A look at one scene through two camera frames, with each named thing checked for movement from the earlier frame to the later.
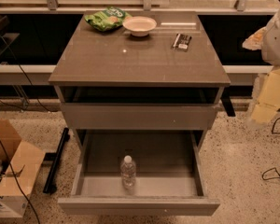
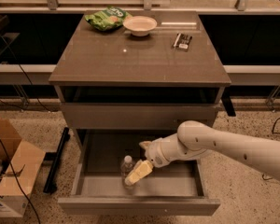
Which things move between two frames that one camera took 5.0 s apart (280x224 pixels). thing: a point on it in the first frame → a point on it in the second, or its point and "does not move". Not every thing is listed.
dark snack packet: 181,42 does not move
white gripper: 277,39 → 156,155
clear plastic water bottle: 128,173 does not move
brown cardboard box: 15,167 does not move
